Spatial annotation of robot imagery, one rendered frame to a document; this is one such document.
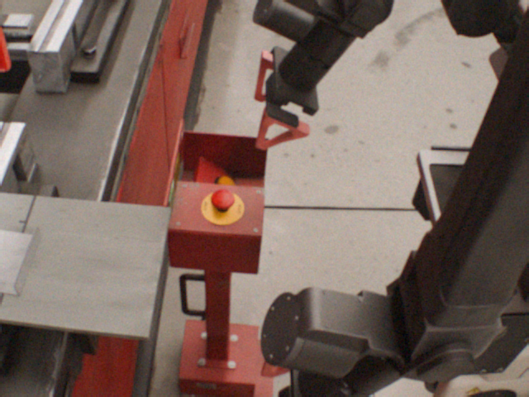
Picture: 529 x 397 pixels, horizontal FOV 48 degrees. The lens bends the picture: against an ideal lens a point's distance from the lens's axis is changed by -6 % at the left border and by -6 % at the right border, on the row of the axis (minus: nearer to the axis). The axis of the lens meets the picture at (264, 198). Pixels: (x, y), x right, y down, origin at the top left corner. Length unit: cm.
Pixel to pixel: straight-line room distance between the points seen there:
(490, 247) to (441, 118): 216
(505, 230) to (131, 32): 102
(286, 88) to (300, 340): 43
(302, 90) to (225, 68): 175
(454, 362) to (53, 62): 86
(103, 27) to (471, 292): 98
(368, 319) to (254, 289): 142
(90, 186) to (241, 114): 143
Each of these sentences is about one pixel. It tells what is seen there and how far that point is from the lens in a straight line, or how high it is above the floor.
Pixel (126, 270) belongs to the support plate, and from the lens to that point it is 73.
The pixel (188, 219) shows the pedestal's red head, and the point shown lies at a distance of 104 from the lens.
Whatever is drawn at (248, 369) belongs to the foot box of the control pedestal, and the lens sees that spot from 163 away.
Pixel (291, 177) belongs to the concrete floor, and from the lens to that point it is 215.
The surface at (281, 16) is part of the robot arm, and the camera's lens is 75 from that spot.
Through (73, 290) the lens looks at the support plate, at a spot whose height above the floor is 100.
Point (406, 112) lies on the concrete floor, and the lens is 249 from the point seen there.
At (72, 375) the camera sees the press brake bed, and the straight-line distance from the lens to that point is 90.
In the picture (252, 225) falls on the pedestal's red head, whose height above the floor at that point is 78.
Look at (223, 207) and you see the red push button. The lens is 103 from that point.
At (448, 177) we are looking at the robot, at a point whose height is 104.
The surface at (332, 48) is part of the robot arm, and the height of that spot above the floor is 115.
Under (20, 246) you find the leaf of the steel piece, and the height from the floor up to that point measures 100.
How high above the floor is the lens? 161
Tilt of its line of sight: 51 degrees down
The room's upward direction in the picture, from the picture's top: 6 degrees clockwise
